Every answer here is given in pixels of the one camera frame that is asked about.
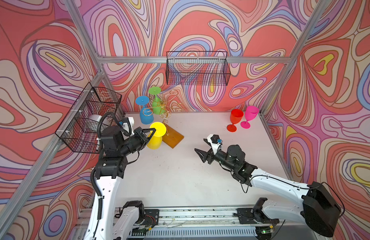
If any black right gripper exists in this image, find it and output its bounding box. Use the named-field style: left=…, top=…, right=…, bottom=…
left=194, top=148, right=237, bottom=172

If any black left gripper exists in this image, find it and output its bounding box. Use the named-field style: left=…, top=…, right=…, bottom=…
left=117, top=128, right=155, bottom=158

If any yellow plastic wine glass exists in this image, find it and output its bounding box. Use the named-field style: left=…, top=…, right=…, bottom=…
left=147, top=122, right=166, bottom=150

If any blue plastic wine glass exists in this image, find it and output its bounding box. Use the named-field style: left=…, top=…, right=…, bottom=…
left=135, top=96, right=154, bottom=125

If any red plastic wine glass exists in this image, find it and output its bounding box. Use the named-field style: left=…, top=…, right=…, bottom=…
left=227, top=109, right=244, bottom=133

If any pink plastic wine glass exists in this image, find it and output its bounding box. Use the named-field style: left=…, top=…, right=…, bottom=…
left=241, top=106, right=260, bottom=129

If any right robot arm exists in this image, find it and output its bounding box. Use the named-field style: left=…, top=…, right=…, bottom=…
left=195, top=135, right=344, bottom=238

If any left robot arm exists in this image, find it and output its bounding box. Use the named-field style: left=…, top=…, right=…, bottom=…
left=84, top=112, right=156, bottom=240

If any wooden rack base board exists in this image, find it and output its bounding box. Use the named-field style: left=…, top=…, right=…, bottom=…
left=162, top=124, right=184, bottom=149

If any green plastic wine glass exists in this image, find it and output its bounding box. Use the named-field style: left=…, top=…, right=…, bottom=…
left=148, top=87, right=165, bottom=115

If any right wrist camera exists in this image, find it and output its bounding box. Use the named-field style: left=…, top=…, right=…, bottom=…
left=207, top=134, right=223, bottom=155

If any gold wire glass rack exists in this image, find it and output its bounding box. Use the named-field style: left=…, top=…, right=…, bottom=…
left=149, top=91, right=184, bottom=125

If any black wire basket left wall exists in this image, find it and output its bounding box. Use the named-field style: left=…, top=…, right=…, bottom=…
left=55, top=83, right=122, bottom=154

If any black wire basket wall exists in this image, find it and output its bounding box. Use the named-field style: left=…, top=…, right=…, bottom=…
left=165, top=51, right=231, bottom=86
left=55, top=83, right=122, bottom=154

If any black wire basket back wall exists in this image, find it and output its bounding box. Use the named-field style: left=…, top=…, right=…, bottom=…
left=165, top=51, right=231, bottom=86

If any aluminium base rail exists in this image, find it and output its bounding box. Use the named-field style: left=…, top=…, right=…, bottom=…
left=128, top=206, right=321, bottom=240

